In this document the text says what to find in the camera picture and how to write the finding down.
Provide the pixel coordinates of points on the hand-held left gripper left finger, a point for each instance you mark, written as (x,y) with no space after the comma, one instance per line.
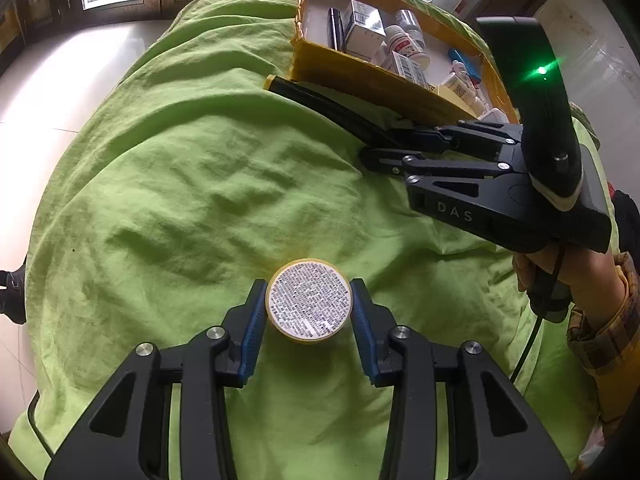
(252,330)

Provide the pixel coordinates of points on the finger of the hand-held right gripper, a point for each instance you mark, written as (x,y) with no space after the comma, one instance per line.
(450,167)
(480,135)

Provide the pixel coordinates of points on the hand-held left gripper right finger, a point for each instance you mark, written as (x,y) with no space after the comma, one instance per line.
(362,330)

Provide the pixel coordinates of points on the white power adapter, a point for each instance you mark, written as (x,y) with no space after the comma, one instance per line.
(492,115)

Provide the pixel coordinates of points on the white pill bottle green label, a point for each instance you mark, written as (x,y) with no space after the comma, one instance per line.
(460,91)

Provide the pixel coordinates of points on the yellow round tin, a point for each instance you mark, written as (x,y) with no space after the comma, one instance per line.
(307,300)

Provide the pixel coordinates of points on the blue battery pack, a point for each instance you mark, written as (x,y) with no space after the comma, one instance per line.
(457,54)

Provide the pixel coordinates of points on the white barcode medicine box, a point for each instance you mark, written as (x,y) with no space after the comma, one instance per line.
(410,69)

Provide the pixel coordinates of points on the white pill bottle red label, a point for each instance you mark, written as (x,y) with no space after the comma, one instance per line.
(405,46)

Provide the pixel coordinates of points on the white bottle grey cap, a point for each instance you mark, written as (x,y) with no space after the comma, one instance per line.
(409,21)

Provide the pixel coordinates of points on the yellow cardboard box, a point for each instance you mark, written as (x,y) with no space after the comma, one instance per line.
(350,72)

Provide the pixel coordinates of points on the black long tool yellow tip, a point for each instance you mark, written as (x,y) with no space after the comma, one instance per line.
(325,102)

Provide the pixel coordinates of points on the silver grey box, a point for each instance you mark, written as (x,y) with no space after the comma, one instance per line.
(365,22)

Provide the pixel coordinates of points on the silver black pen flashlight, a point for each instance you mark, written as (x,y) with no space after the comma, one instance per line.
(334,30)

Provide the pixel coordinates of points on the person's right forearm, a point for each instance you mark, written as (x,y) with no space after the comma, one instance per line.
(615,350)

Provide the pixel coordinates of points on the person's right hand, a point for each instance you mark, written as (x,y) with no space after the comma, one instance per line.
(592,277)

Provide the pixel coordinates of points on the dark cloth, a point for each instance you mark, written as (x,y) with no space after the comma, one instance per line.
(627,215)

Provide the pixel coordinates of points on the green blanket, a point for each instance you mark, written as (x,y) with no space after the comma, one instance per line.
(175,185)

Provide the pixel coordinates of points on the black object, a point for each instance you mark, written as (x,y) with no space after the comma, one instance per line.
(12,290)

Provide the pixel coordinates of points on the yellow framed panel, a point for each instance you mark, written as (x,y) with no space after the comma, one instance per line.
(9,30)

